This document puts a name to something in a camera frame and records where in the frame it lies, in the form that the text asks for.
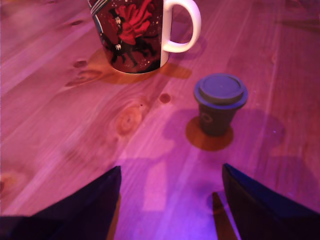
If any dark grey coffee capsule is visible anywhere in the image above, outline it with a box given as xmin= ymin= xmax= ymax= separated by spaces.
xmin=193 ymin=72 xmax=249 ymax=137

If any red printed mug white handle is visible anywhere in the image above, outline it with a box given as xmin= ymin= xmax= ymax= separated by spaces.
xmin=87 ymin=0 xmax=202 ymax=75

